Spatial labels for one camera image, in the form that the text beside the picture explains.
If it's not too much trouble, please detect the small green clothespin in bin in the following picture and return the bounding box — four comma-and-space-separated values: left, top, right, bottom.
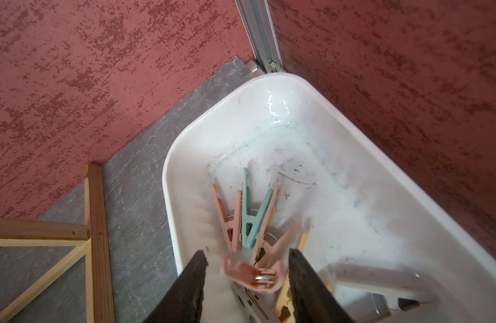
241, 168, 274, 249

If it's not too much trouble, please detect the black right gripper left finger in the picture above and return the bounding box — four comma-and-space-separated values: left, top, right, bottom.
144, 250, 208, 323

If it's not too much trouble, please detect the small peach clothespin in bin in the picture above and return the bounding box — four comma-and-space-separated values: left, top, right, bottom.
250, 186, 301, 268

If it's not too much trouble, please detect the tan clothespin in bin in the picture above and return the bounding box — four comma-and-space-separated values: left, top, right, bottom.
271, 229, 310, 323

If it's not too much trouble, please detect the white clothespin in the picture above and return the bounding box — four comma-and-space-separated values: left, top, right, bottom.
319, 264, 439, 322

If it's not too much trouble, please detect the wooden clothes rack frame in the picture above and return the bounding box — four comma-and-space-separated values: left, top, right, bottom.
0, 163, 116, 322

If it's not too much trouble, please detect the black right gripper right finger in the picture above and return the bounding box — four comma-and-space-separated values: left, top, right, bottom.
288, 249, 353, 322

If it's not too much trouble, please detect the white plastic bin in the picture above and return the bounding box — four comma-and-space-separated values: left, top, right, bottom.
163, 73, 496, 322

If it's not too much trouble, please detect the small pink clothespin in bin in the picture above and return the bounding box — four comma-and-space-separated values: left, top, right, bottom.
210, 183, 243, 254

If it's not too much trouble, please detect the aluminium corner post right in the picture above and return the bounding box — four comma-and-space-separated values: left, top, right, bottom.
235, 0, 286, 73

